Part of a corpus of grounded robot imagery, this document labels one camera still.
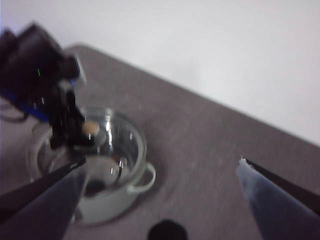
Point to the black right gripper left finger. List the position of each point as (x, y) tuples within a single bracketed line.
[(37, 207)]

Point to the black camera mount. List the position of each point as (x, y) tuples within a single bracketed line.
[(167, 231)]

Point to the pale green electric pot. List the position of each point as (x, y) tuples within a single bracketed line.
[(107, 207)]

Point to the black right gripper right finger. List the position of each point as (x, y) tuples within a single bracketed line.
[(280, 207)]

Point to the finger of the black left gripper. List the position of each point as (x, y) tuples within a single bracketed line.
[(67, 130)]

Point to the glass lid with green knob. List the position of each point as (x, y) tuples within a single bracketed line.
[(127, 140)]

